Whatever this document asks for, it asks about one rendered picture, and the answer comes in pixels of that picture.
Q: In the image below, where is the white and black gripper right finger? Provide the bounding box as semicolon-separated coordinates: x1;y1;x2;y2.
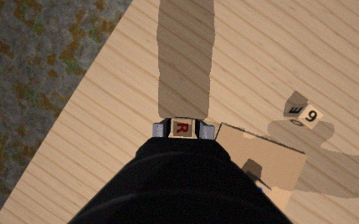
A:
195;120;215;140

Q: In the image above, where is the beige letter block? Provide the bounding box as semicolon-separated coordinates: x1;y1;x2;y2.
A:
173;117;192;137
246;171;271;196
284;104;324;129

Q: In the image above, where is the tan square mat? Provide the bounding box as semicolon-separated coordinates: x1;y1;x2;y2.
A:
215;124;308;212

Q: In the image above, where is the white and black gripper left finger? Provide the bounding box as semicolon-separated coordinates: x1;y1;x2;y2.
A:
152;118;171;137

